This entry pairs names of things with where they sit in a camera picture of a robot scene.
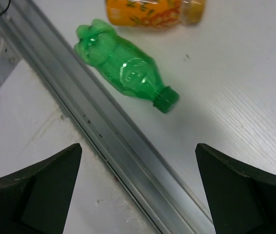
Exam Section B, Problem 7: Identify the orange juice bottle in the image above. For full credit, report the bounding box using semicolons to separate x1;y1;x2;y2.
105;0;206;29

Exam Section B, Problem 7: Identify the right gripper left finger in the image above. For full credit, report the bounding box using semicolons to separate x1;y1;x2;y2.
0;143;82;234

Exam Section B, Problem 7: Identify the green plastic bottle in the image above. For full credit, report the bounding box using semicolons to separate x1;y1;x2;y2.
74;19;179;114

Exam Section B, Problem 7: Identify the aluminium front rail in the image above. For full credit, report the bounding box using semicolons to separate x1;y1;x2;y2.
0;0;215;234

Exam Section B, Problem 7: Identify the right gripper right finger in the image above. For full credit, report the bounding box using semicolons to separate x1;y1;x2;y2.
196;143;276;234

